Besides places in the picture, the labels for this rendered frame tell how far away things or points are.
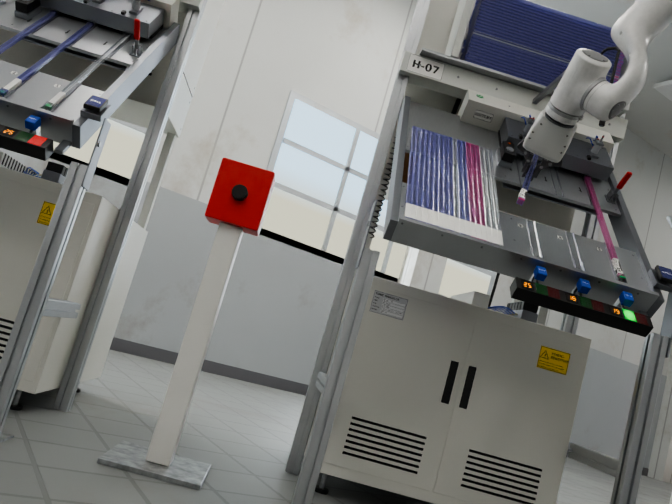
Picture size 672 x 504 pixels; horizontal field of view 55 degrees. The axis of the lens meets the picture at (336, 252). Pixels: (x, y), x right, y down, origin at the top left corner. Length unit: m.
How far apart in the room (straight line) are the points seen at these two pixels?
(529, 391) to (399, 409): 0.38
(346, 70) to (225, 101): 1.05
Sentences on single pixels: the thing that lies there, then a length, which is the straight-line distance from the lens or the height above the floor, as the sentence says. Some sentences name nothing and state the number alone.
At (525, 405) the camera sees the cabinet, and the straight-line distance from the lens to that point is 1.95.
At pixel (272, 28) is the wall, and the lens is 4.97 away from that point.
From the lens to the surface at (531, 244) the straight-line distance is 1.70.
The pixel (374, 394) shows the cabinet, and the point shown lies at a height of 0.30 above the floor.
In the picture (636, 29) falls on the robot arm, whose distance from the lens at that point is 1.63.
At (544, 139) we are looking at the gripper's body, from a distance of 1.66.
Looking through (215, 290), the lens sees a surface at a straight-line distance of 1.65.
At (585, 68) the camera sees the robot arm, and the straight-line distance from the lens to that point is 1.58.
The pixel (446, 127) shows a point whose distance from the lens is 2.08.
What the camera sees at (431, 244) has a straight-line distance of 1.58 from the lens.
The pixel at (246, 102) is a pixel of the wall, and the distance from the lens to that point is 4.75.
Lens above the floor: 0.39
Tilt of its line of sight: 8 degrees up
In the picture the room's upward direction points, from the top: 16 degrees clockwise
